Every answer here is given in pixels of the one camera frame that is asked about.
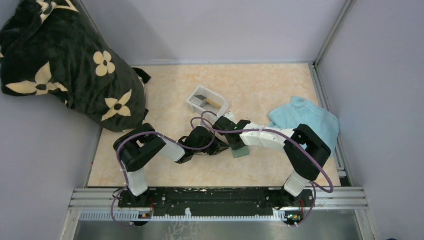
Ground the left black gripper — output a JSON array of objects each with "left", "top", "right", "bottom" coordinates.
[{"left": 193, "top": 130, "right": 230, "bottom": 156}]

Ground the black floral blanket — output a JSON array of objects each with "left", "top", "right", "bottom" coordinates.
[{"left": 0, "top": 0, "right": 150, "bottom": 132}]

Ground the translucent white plastic bin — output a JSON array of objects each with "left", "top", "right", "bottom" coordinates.
[{"left": 186, "top": 85, "right": 230, "bottom": 116}]

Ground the gold card in bin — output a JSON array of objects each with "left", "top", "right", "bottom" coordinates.
[{"left": 205, "top": 98, "right": 222, "bottom": 109}]

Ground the light blue towel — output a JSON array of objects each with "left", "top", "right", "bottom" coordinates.
[{"left": 268, "top": 96, "right": 340, "bottom": 153}]

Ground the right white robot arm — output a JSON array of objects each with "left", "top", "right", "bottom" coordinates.
[{"left": 212, "top": 116, "right": 332, "bottom": 206}]

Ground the aluminium frame rail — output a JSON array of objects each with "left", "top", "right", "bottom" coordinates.
[{"left": 69, "top": 187, "right": 369, "bottom": 222}]

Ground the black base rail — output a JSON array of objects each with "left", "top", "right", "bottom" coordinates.
[{"left": 118, "top": 187, "right": 313, "bottom": 217}]

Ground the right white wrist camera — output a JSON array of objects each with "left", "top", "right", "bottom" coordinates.
[{"left": 223, "top": 112, "right": 238, "bottom": 124}]

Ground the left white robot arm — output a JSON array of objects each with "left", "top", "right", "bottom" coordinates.
[{"left": 113, "top": 123, "right": 230, "bottom": 207}]

